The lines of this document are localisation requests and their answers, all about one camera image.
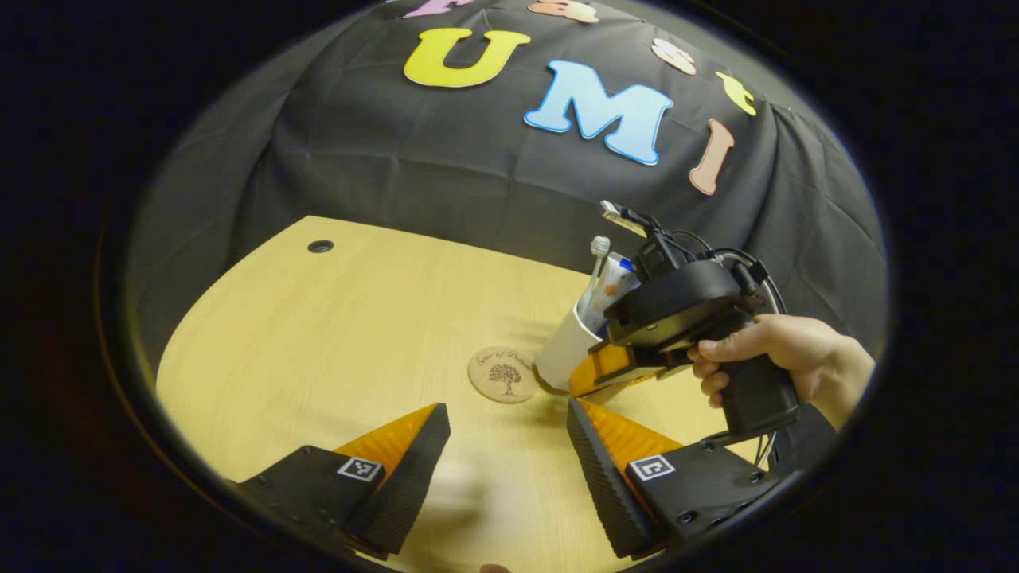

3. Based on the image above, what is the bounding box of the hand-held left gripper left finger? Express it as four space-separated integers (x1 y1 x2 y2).
227 403 451 561

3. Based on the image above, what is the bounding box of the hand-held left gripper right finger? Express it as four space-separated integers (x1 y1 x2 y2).
567 398 797 561

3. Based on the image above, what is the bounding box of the white cup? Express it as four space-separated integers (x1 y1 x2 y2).
535 298 606 392

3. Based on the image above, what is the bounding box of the white toothpaste tube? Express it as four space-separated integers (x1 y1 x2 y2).
584 252 640 333

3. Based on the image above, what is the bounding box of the round wooden coaster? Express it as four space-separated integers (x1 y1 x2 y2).
468 346 541 404

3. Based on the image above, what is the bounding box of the white toothbrush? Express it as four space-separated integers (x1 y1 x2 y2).
577 236 611 315

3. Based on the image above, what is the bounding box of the black cable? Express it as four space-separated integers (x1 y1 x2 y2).
673 229 789 318

